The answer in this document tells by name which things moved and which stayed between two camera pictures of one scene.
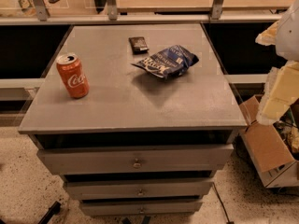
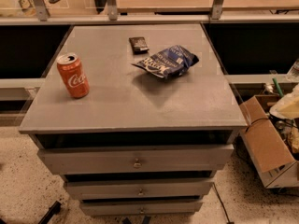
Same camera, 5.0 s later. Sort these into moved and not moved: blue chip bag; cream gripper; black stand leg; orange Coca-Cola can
Moved: cream gripper
Not moved: blue chip bag; black stand leg; orange Coca-Cola can
